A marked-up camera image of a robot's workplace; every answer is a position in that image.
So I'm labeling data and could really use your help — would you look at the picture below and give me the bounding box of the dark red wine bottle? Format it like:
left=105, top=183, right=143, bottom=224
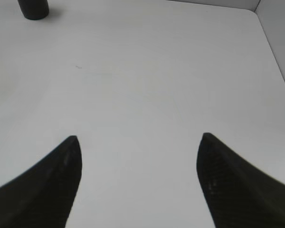
left=18, top=0, right=49, bottom=20

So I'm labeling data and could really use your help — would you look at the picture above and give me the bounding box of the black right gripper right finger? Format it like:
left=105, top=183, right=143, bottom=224
left=196, top=133, right=285, bottom=228

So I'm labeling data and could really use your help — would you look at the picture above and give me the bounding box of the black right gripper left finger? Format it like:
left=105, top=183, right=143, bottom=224
left=0, top=135, right=82, bottom=228

